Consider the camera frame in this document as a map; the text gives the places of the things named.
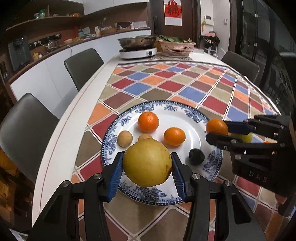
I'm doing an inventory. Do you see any yellow pear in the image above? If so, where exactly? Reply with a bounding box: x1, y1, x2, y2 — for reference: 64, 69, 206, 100
122, 139, 172, 187

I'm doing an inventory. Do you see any colourful checkered tablecloth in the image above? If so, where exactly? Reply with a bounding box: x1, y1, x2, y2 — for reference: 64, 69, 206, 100
72, 61, 291, 240

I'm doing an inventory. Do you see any grey chair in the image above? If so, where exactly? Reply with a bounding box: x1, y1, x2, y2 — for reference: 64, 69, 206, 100
64, 48, 104, 91
221, 51, 260, 83
1, 93, 59, 183

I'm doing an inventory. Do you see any black water dispenser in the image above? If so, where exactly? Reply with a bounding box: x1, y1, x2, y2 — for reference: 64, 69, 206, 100
8, 36, 32, 71

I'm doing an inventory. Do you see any grey chair right side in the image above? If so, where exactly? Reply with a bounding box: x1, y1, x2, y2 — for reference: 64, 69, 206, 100
221, 51, 260, 83

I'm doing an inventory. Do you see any grey chair far left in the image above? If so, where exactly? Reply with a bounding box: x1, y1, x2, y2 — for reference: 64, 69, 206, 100
64, 48, 104, 91

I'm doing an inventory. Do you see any steel pot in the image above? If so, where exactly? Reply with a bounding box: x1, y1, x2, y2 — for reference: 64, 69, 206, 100
118, 35, 157, 50

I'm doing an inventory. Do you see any red fu poster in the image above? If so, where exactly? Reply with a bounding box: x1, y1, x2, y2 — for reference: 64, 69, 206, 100
164, 0, 182, 27

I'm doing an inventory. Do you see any green pear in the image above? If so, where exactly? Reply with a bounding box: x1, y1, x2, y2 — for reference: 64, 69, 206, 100
230, 133, 253, 143

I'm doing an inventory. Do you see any brown longan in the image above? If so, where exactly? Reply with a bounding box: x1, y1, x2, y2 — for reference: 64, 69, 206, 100
137, 133, 153, 142
117, 131, 133, 148

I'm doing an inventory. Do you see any black glass sliding door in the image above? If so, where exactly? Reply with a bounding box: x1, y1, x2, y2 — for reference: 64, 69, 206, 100
235, 0, 295, 114

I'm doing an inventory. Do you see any white intercom panel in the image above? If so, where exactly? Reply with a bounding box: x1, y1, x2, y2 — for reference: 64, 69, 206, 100
204, 15, 214, 26

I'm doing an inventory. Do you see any blue white porcelain plate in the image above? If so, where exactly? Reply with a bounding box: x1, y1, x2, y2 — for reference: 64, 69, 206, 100
101, 100, 223, 206

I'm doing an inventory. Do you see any dark wooden door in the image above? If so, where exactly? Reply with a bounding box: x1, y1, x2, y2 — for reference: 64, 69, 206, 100
148, 0, 201, 43

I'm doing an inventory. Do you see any stroller with pink toy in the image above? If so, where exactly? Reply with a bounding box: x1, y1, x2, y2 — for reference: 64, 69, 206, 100
199, 31, 220, 56

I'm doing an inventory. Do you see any small mandarin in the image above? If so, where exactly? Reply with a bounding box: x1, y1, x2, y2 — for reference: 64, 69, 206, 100
164, 127, 186, 147
137, 111, 159, 133

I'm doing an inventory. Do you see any pink basket of greens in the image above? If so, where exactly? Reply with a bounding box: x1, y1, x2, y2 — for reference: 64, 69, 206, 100
157, 35, 196, 58

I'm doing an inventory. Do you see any dark plum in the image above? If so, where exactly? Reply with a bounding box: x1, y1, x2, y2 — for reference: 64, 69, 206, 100
189, 148, 205, 166

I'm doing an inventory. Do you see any large orange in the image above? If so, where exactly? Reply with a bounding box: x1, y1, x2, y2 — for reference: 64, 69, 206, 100
206, 119, 229, 135

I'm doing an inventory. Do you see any grey chair near left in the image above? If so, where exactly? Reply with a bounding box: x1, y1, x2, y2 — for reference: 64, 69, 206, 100
1, 93, 59, 183

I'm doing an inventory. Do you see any white induction cooker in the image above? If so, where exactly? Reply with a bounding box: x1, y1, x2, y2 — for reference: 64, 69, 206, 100
119, 48, 157, 59

